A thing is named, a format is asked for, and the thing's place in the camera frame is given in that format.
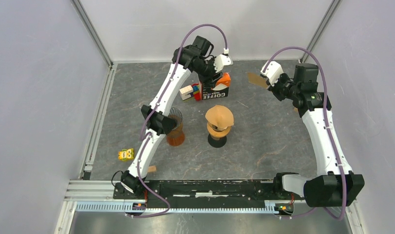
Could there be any yellow toy block figure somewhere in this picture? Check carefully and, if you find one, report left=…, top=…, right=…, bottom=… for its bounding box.
left=118, top=148, right=135, bottom=161

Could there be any small wooden plank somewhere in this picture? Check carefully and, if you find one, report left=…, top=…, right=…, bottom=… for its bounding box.
left=147, top=165, right=157, bottom=173

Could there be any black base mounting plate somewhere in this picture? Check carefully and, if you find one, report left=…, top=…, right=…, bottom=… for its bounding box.
left=113, top=179, right=303, bottom=208

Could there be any red toy block base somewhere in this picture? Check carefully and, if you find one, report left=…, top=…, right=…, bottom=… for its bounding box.
left=192, top=83, right=202, bottom=101

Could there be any amber glass flask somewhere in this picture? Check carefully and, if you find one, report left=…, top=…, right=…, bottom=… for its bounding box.
left=166, top=132, right=185, bottom=147

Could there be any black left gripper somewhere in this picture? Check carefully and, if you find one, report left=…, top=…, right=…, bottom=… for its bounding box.
left=194, top=57, right=224, bottom=89

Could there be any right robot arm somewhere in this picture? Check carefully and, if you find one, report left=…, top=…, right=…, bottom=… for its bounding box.
left=262, top=61, right=365, bottom=208

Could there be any grey slotted cable duct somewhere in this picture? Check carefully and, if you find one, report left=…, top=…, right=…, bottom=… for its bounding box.
left=75, top=201, right=294, bottom=215

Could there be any dark smoky glass dripper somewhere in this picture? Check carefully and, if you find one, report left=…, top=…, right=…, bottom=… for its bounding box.
left=168, top=107, right=183, bottom=130

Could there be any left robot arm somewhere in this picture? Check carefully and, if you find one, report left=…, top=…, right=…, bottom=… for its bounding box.
left=121, top=36, right=221, bottom=199

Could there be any orange filter box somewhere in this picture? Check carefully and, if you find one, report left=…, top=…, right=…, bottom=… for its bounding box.
left=201, top=73, right=231, bottom=100

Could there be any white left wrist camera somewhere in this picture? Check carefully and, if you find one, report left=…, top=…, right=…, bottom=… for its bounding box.
left=213, top=48, right=233, bottom=73

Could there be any clear ribbed glass dripper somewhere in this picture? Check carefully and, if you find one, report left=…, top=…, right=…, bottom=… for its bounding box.
left=210, top=124, right=230, bottom=132

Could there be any white toy block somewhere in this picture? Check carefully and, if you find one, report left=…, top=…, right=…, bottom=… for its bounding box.
left=179, top=85, right=194, bottom=101

